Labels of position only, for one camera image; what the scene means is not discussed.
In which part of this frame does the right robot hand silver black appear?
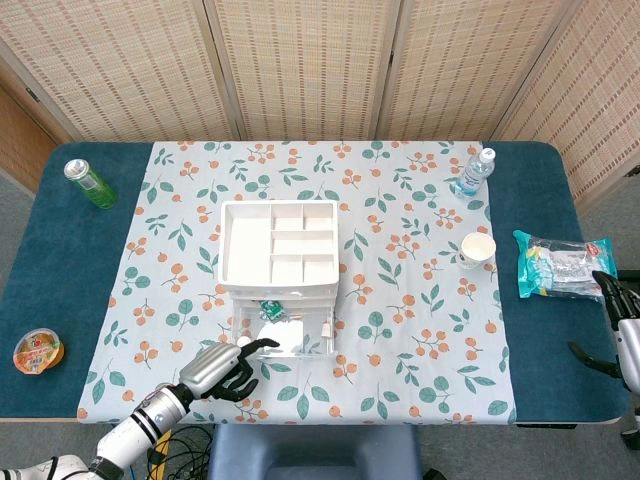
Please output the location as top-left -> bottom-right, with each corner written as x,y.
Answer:
567,269 -> 640,394

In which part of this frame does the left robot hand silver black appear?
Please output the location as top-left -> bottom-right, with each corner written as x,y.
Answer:
177,337 -> 281,404

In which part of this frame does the small green black electronic module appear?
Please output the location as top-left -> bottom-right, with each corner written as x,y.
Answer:
258,299 -> 287,321

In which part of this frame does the clear plastic drawer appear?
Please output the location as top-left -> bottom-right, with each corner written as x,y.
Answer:
228,299 -> 337,359
230,288 -> 337,298
230,294 -> 337,305

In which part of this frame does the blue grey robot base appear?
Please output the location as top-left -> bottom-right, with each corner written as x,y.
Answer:
207,423 -> 424,480

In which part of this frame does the teal plastic snack packet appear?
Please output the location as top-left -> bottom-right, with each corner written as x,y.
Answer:
513,229 -> 620,301

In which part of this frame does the orange jelly cup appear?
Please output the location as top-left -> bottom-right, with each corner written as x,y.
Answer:
13,327 -> 66,375

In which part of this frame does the dark teal table cover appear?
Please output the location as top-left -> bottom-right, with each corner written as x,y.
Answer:
0,141 -> 634,426

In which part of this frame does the white paper cup flower print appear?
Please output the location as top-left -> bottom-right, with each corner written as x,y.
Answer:
457,231 -> 497,270

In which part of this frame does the floral leaf print tablecloth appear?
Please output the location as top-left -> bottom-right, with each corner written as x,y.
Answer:
76,140 -> 517,426

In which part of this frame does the green drink can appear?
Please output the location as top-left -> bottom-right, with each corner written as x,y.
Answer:
63,158 -> 120,209

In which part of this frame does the clear water bottle blue label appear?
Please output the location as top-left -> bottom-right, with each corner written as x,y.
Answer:
452,146 -> 497,200

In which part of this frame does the wooden door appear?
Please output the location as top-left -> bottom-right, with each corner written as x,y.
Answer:
0,82 -> 59,194

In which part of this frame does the bamboo folding screen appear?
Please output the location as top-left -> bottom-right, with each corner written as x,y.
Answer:
0,0 -> 640,211

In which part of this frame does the black cable bundle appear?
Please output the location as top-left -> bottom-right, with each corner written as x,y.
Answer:
147,424 -> 214,480

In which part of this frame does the yellow strap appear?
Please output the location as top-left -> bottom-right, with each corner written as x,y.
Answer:
151,432 -> 174,480

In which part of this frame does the white plastic drawer organizer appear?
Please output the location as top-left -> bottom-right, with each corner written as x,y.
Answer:
215,199 -> 341,307

